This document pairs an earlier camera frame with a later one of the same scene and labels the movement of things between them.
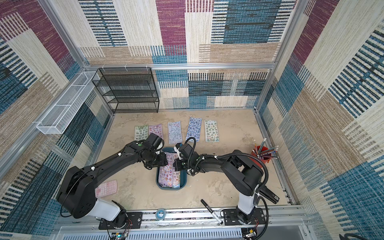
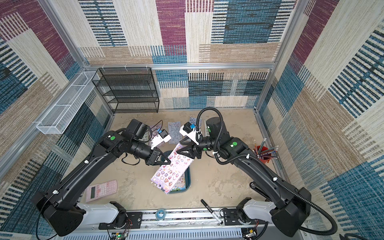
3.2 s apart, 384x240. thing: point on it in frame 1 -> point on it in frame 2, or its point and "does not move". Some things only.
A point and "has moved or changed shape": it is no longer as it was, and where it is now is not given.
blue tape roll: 160,214 does not move
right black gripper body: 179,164 -> 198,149
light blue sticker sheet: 175,136 does not move
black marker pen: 219,220 does not move
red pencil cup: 263,153 does not move
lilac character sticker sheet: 168,177 has moved or changed shape
